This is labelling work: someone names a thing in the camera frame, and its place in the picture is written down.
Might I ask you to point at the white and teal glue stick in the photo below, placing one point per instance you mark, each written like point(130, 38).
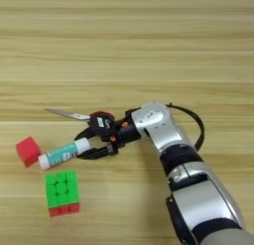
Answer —
point(63, 155)

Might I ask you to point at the red foam cube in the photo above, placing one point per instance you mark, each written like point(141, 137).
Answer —
point(28, 151)

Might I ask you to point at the Rubik's cube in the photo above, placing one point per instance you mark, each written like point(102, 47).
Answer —
point(61, 189)

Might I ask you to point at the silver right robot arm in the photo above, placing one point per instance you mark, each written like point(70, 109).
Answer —
point(195, 196)

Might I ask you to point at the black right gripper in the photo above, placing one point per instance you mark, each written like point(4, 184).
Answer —
point(127, 133)

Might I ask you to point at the black box with white label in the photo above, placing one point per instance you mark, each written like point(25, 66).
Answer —
point(102, 125)

